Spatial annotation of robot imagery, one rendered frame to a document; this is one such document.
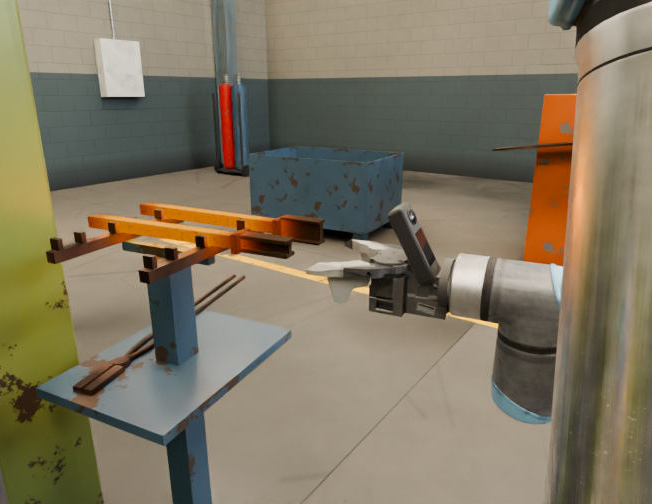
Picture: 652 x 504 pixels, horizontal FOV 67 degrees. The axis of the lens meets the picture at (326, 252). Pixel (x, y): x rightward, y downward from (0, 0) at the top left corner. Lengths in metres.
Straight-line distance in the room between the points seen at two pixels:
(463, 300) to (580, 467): 0.42
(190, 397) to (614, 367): 0.75
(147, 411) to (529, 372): 0.60
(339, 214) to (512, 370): 3.62
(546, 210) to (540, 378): 3.02
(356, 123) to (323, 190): 4.78
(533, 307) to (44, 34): 7.32
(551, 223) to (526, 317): 3.04
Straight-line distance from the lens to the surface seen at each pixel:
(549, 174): 3.67
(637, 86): 0.30
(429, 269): 0.71
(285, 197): 4.53
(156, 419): 0.89
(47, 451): 1.31
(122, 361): 1.05
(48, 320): 1.19
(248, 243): 0.85
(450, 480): 1.92
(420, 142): 8.42
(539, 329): 0.70
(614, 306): 0.28
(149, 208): 1.14
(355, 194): 4.16
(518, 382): 0.74
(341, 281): 0.72
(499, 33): 8.02
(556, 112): 3.63
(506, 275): 0.69
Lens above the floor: 1.27
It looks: 18 degrees down
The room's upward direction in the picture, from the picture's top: straight up
